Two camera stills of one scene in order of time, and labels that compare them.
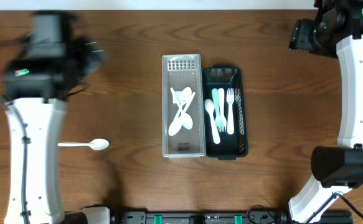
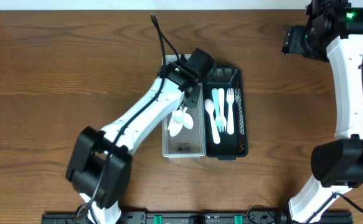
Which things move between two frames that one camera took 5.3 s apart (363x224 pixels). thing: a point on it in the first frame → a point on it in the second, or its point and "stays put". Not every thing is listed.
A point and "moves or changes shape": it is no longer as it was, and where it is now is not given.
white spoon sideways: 98,144 moves or changes shape
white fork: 223,121 stays put
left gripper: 86,64 → 192,99
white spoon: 187,119 stays put
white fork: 221,123 stays put
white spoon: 209,105 stays put
